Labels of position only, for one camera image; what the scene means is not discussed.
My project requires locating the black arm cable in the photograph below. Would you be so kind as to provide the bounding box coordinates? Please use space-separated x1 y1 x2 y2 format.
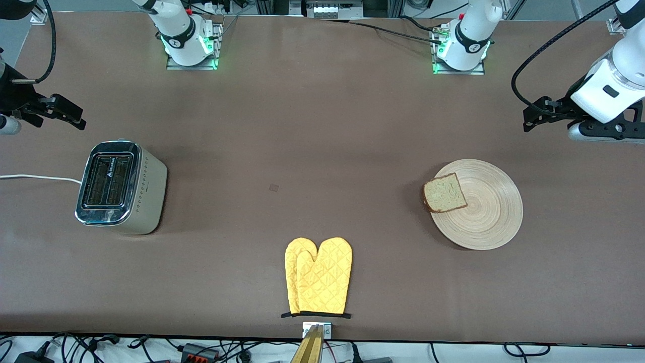
23 0 56 84
511 0 620 109

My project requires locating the round wooden plate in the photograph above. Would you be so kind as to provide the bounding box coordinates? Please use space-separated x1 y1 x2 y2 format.
430 159 524 251

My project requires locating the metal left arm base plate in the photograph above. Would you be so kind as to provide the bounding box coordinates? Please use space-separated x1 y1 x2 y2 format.
432 25 485 75

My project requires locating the bread slice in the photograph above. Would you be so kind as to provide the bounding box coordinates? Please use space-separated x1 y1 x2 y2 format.
422 173 468 214

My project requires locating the white toaster cord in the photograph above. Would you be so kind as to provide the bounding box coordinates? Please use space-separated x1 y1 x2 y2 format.
0 174 82 185

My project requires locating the black orange connector box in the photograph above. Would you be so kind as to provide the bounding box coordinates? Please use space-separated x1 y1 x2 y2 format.
181 343 221 361

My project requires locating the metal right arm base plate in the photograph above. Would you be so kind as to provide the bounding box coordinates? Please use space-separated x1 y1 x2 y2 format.
166 23 219 70

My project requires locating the grey power strip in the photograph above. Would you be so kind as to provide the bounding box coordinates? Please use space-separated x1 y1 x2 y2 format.
301 0 364 19

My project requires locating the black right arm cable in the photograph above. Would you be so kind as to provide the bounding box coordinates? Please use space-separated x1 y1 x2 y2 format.
23 0 56 84

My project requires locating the black mitt strap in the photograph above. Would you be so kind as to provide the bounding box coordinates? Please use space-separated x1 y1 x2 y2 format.
281 312 351 319

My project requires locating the yellow wooden beam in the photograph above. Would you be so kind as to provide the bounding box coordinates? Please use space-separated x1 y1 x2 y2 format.
290 325 324 363

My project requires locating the beige chrome toaster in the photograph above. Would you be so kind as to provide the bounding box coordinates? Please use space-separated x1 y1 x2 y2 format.
75 140 168 236

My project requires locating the metal table edge bracket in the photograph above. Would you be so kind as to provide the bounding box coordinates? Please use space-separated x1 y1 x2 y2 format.
302 322 333 339

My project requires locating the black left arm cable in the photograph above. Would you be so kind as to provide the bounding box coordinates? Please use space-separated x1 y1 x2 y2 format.
511 0 620 109

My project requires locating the yellow quilted oven mitt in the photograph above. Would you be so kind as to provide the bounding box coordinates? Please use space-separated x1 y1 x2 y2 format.
296 237 353 316
285 238 319 314

